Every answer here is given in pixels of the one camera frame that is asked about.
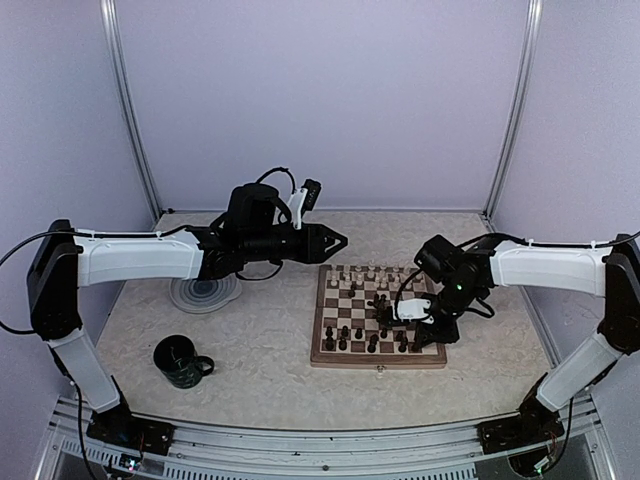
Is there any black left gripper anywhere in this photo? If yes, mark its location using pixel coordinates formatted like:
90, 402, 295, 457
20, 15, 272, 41
243, 222, 348, 264

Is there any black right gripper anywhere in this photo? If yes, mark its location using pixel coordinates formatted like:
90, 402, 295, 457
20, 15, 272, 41
415, 280, 482, 346

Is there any dark bishop piece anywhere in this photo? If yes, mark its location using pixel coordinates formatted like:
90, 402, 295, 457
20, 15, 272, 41
395, 331, 408, 353

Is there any dark knight piece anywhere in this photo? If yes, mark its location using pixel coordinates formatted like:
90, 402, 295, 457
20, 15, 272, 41
367, 334, 379, 353

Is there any dark rook piece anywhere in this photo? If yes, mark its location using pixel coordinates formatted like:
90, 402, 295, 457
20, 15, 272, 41
324, 337, 335, 351

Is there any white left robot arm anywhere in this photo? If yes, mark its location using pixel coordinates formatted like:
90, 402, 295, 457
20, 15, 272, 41
27, 179, 348, 445

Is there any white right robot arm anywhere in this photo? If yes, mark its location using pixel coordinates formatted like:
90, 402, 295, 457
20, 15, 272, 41
397, 233, 639, 451

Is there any wooden folding chess board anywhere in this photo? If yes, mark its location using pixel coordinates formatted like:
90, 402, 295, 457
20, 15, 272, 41
310, 263, 447, 370

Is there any white rook corner piece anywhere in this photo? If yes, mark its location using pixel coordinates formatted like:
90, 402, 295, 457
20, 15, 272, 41
329, 266, 339, 287

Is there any white blue swirl plate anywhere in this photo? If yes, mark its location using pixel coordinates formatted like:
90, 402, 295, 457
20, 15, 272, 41
169, 276, 242, 314

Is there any dark green mug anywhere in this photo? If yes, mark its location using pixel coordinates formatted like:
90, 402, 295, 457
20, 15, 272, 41
153, 335, 215, 389

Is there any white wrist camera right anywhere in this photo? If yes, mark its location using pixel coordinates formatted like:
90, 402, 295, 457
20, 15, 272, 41
382, 298, 434, 324

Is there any aluminium corner post right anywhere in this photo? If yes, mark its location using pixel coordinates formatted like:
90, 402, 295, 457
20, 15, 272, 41
484, 0, 544, 220

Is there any aluminium corner post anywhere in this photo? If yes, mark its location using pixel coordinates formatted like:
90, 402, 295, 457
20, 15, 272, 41
100, 0, 163, 221
484, 0, 544, 220

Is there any aluminium corner post left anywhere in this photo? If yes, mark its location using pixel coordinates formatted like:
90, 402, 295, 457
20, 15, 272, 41
100, 0, 163, 221

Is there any aluminium frame rail front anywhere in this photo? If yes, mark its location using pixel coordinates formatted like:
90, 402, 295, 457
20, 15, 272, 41
31, 396, 617, 479

